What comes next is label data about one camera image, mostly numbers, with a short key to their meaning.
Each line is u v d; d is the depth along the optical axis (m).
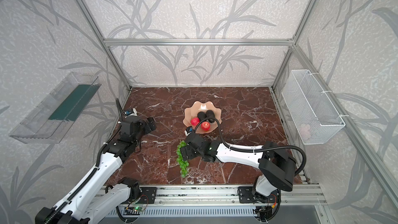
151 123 0.73
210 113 0.99
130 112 0.68
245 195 0.73
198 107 1.04
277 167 0.43
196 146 0.63
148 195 0.74
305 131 0.71
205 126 0.92
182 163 0.81
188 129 0.73
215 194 0.75
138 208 0.70
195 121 0.95
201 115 0.97
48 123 0.63
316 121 0.60
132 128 0.59
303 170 0.47
